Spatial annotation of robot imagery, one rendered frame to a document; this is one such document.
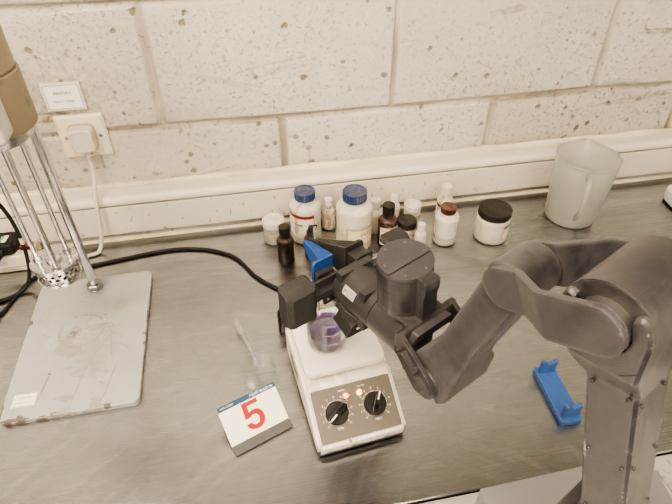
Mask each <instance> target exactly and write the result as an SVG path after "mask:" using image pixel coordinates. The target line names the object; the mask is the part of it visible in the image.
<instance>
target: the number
mask: <svg viewBox="0 0 672 504"><path fill-rule="evenodd" d="M220 414H221V417H222V419H223V421H224V424H225V426H226V429H227V431H228V434H229V436H230V439H231V441H232V442H234V441H236V440H238V439H240V438H242V437H244V436H246V435H248V434H250V433H252V432H254V431H256V430H258V429H259V428H261V427H263V426H265V425H267V424H269V423H271V422H273V421H275V420H277V419H279V418H281V417H283V416H285V413H284V410H283V408H282V406H281V403H280V401H279V398H278V396H277V394H276V391H275V389H274V387H272V388H270V389H268V390H266V391H264V392H262V393H260V394H258V395H256V396H254V397H252V398H250V399H248V400H246V401H244V402H242V403H240V404H238V405H236V406H234V407H232V408H230V409H228V410H225V411H223V412H221V413H220Z"/></svg>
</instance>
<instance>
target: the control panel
mask: <svg viewBox="0 0 672 504"><path fill-rule="evenodd" d="M357 390H361V391H362V394H361V395H357V393H356V392H357ZM379 390H380V391H381V392H382V395H383V396H384V397H385V399H386V408H385V410H384V412H383V413H381V414H379V415H371V414H369V413H368V412H367V411H366V409H365V407H364V399H365V397H366V396H367V395H368V394H369V393H371V392H377V391H379ZM344 393H347V394H348V395H349V397H348V398H347V399H345V398H344V397H343V394H344ZM310 396H311V400H312V404H313V409H314V413H315V417H316V422H317V426H318V430H319V434H320V439H321V443H322V446H323V445H328V444H331V443H335V442H339V441H342V440H346V439H350V438H353V437H357V436H361V435H364V434H368V433H372V432H375V431H379V430H382V429H386V428H390V427H393V426H397V425H400V424H402V422H401V418H400V414H399V411H398V407H397V404H396V400H395V397H394V393H393V390H392V386H391V383H390V379H389V376H388V373H387V374H382V375H378V376H374V377H371V378H367V379H363V380H359V381H355V382H351V383H347V384H343V385H339V386H335V387H331V388H327V389H323V390H319V391H315V392H311V393H310ZM335 401H339V402H342V403H346V404H347V408H348V412H349V415H348V419H347V420H346V422H345V423H343V424H342V425H333V424H331V423H330V422H329V421H328V420H327V418H326V409H327V407H328V405H329V404H331V403H332V402H335Z"/></svg>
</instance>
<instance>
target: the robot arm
mask: <svg viewBox="0 0 672 504"><path fill-rule="evenodd" d="M380 242H381V243H382V244H384V245H383V246H382V247H381V248H380V249H379V251H378V253H377V254H375V255H373V251H372V250H367V249H366V248H365V247H364V246H363V244H364V242H363V241H362V240H361V239H358V240H355V241H347V240H331V239H322V238H318V245H316V244H315V243H313V237H310V238H308V240H304V241H303V246H304V249H305V251H306V253H307V255H308V258H309V260H310V262H311V264H312V265H311V273H312V281H311V280H310V279H309V278H308V277H307V276H305V275H300V276H298V277H296V278H294V279H292V280H290V281H288V282H286V283H284V284H282V285H280V286H279V287H278V298H279V308H280V318H281V323H282V324H283V325H284V326H285V327H286V328H288V329H290V330H294V329H297V328H299V327H300V326H302V325H304V324H306V323H308V322H309V321H311V320H313V319H315V318H316V317H317V312H316V308H317V302H319V301H321V300H322V302H323V304H327V303H329V302H331V301H333V300H334V301H333V302H332V304H333V305H334V306H335V307H336V308H337V309H338V312H337V314H336V315H335V316H334V317H333V318H334V320H335V322H336V323H337V325H338V326H339V328H340V329H341V331H342V332H343V334H344V335H345V337H346V338H349V337H351V336H353V335H355V334H357V333H359V332H360V331H362V330H363V331H364V330H366V329H367V328H369V329H370V330H371V331H372V332H373V333H374V334H375V335H377V336H378V337H379V338H380V339H381V340H382V341H383V342H384V343H385V344H386V345H387V346H388V347H390V348H391V349H392V350H393V351H394V352H395V353H396V354H397V357H398V359H399V361H400V363H401V365H402V368H403V370H404V371H405V373H406V375H407V377H408V379H409V381H410V383H411V385H412V387H413V388H414V390H415V391H416V392H418V393H419V394H420V395H421V396H422V397H424V398H425V399H428V400H430V399H432V398H433V399H434V401H435V403H437V404H444V403H446V402H447V401H449V400H450V399H451V398H453V397H454V396H455V395H457V394H458V393H459V392H461V391H462V390H463V389H464V388H466V387H467V386H468V385H470V384H471V383H472V382H474V381H475V380H476V379H478V378H479V377H480V376H482V375H483V374H484V373H485V372H486V371H487V370H488V368H489V366H490V364H491V362H492V359H493V357H494V352H493V351H492V349H493V347H494V346H496V345H495V344H496V343H497V342H498V341H499V340H500V338H501V337H502V336H503V335H504V334H505V333H506V332H507V331H508V330H509V329H510V328H511V327H512V326H513V325H514V324H515V323H516V322H517V321H518V320H519V319H520V318H521V317H522V316H523V315H524V316H526V318H527V319H528V320H529V321H530V323H531V324H532V325H533V326H534V327H535V329H536V330H537V331H538V332H539V333H540V335H541V336H542V337H543V338H544V339H546V340H547V341H551V342H554V343H557V344H560V345H563V346H566V347H567V350H568V352H569V353H570V354H571V356H572V357H573V358H574V359H575V360H576V361H577V362H578V363H579V364H580V365H581V366H582V367H583V368H584V369H585V370H586V371H587V392H586V410H585V429H584V448H583V466H582V479H581V480H580V481H579V482H578V483H577V484H576V485H575V486H574V487H573V488H572V489H571V490H570V491H569V492H568V493H567V494H566V495H565V496H564V497H563V498H562V499H561V500H560V501H559V502H558V503H557V504H651V503H650V502H649V499H650V498H649V496H650V490H651V484H652V478H653V471H654V465H655V459H656V453H657V447H658V440H659V434H660V428H661V422H662V415H663V409H664V403H665V397H666V390H667V385H668V378H669V374H670V372H671V370H672V239H671V238H669V237H664V236H658V235H646V236H639V237H637V238H635V239H634V238H625V237H616V236H609V237H599V238H590V239H581V240H571V241H562V242H558V241H551V240H544V239H534V240H527V241H524V242H522V243H521V244H519V245H518V246H516V247H514V248H513V249H511V250H510V251H508V252H507V253H505V254H504V255H502V256H501V257H499V258H497V259H496V260H494V261H493V262H492V263H490V264H489V265H488V267H487V270H486V271H485V272H484V274H483V277H482V280H481V282H480V283H479V284H478V286H477V287H476V289H475V290H474V291H473V293H472V294H471V295H470V297H469V298H468V300H467V301H466V302H465V304H464V305H463V307H462V308H460V307H459V305H458V303H457V302H456V300H455V299H454V298H453V297H450V298H449V299H447V300H446V301H444V302H443V303H440V302H439V301H438V300H437V292H438V289H439V286H440V276H439V275H438V274H436V273H435V272H434V266H435V258H434V254H433V253H432V251H431V250H430V247H428V246H427V245H426V244H424V243H422V242H420V241H417V240H413V239H410V238H409V235H408V233H407V232H405V231H404V230H402V229H401V228H400V227H396V228H394V229H392V230H390V231H388V232H386V233H384V234H382V235H380ZM333 267H334V268H335V269H336V270H337V271H336V270H334V268H333ZM554 286H561V287H567V288H566V289H565V291H564V292H563V294H559V293H555V292H551V291H549V290H550V289H552V288H553V287H554ZM449 322H450V324H449V326H448V327H447V329H446V330H445V331H444V333H442V334H441V335H439V336H438V337H436V338H435V339H433V340H432V338H433V333H434V332H435V331H437V330H438V329H440V328H441V327H443V326H444V325H446V324H447V323H449Z"/></svg>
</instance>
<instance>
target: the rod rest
mask: <svg viewBox="0 0 672 504"><path fill-rule="evenodd" d="M558 362H559V361H558V359H554V360H552V361H550V362H549V363H548V362H546V361H545V360H542V361H541V364H540V366H539V367H535V368H534V370H533V374H534V376H535V378H536V380H537V382H538V384H539V386H540V388H541V390H542V392H543V394H544V396H545V398H546V400H547V402H548V404H549V406H550V408H551V410H552V411H553V413H554V415H555V417H556V419H557V421H558V423H559V425H561V426H564V425H572V424H579V423H581V421H582V417H581V415H580V412H581V410H582V408H583V406H584V405H583V404H582V403H578V404H576V405H575V404H574V402H573V400H572V398H571V397H570V395H569V393H568V391H567V389H566V387H565V386H564V384H563V382H562V380H561V378H560V376H559V375H558V373H557V371H556V367H557V365H558Z"/></svg>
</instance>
